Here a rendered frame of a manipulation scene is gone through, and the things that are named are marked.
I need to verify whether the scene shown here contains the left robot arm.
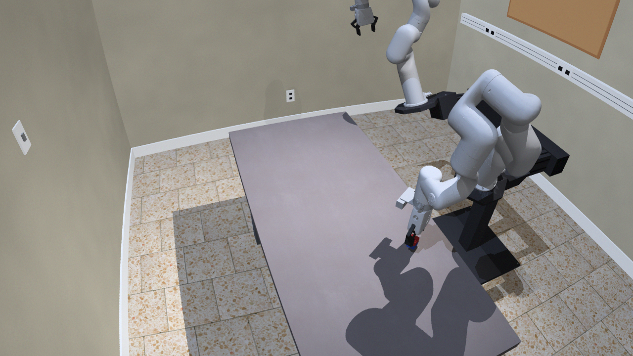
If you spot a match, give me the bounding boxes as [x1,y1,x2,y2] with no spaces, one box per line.
[396,69,542,211]

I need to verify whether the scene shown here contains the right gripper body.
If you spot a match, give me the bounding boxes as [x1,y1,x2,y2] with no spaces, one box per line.
[355,6,374,26]

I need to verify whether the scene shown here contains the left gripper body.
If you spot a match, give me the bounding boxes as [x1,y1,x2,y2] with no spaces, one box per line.
[407,206,433,235]

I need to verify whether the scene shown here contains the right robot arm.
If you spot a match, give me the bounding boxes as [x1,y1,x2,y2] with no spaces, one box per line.
[350,0,440,107]

